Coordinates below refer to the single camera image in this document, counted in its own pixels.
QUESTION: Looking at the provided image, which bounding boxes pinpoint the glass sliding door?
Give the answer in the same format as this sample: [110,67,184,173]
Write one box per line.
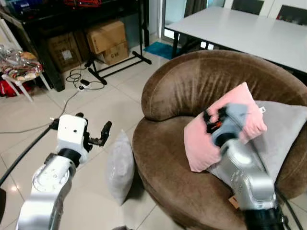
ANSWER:
[161,0,227,40]

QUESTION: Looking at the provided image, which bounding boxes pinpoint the white chair with dark back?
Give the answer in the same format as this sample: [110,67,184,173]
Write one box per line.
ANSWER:
[276,4,307,26]
[230,0,265,15]

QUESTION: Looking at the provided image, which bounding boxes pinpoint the black coiled floor cable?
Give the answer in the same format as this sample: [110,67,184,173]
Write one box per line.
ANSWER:
[65,66,107,92]

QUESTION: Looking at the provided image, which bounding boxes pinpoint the blue floor mat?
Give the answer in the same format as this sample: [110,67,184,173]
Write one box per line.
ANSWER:
[143,41,181,60]

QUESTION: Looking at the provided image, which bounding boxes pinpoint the white stool with bags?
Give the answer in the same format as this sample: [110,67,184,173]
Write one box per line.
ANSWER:
[0,45,52,103]

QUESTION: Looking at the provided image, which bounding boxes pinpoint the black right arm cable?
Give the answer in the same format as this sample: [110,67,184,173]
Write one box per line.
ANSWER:
[274,189,306,230]

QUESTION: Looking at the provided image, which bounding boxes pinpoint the pink cartoon face pillow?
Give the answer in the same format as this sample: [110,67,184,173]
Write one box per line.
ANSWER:
[184,82,268,173]

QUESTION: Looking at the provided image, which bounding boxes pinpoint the red bag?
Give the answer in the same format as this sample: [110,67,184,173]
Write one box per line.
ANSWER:
[0,79,30,98]

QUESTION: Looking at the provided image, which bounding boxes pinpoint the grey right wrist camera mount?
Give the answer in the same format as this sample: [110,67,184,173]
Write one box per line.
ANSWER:
[218,103,250,140]

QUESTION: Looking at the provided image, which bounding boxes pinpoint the large grey pillow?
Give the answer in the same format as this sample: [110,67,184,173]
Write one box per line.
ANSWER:
[207,100,307,192]

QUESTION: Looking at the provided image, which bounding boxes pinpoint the small grey pillow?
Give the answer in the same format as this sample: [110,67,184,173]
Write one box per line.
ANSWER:
[105,129,136,206]

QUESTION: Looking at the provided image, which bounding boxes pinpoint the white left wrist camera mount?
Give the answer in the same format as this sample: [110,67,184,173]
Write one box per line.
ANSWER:
[57,114,90,153]

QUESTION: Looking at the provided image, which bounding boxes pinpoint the dark labelled cardboard box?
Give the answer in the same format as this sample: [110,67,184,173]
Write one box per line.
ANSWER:
[47,32,83,73]

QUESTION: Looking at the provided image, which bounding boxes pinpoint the thin grey floor cable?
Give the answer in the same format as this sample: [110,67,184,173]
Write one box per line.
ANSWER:
[0,88,80,135]

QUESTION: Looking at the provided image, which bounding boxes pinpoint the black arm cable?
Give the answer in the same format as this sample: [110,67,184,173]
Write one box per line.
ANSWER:
[274,189,306,230]
[0,119,60,188]

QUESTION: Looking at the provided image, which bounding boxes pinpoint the brown round velvet sofa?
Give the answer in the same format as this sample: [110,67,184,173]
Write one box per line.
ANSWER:
[132,49,307,230]

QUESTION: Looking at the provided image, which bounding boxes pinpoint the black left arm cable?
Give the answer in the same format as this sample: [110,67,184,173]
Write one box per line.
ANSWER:
[0,119,60,188]

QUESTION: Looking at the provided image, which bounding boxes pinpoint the white rectangular table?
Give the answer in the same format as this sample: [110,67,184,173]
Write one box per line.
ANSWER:
[165,6,307,73]

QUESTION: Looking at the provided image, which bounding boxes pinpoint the small printed cardboard box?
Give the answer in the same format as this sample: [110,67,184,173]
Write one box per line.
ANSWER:
[97,42,130,66]

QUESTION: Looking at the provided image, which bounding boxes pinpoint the plain large cardboard box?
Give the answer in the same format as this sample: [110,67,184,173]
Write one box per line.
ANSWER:
[86,20,127,55]

